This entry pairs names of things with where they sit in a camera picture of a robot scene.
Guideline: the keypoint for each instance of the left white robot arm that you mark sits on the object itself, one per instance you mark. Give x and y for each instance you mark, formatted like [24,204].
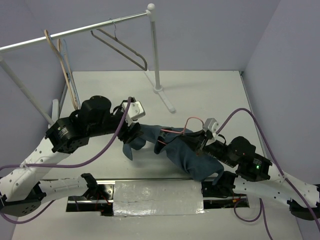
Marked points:
[25,188]

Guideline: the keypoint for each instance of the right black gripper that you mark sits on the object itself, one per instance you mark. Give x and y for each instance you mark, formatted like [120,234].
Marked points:
[201,140]

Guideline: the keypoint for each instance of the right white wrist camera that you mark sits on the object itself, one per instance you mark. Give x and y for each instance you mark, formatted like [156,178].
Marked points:
[210,128]

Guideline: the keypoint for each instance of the wooden hanger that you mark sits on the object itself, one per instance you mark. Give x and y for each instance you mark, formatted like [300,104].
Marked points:
[58,50]

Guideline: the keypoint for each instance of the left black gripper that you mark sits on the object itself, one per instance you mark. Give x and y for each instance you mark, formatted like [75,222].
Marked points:
[126,136]

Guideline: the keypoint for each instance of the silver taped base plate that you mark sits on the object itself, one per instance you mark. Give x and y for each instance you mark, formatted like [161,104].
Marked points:
[155,197]

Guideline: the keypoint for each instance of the blue wire hanger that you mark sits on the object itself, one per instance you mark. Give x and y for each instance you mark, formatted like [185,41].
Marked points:
[65,51]

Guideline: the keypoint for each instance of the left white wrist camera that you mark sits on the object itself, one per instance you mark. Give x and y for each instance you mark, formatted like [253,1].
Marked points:
[135,111]

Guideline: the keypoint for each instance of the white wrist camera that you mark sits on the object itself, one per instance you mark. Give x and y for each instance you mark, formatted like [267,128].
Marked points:
[135,111]
[210,128]

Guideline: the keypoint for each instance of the blue t shirt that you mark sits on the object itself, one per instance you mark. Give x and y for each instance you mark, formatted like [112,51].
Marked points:
[166,140]

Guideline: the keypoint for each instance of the white clothes rack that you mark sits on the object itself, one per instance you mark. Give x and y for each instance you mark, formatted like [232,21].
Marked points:
[154,80]

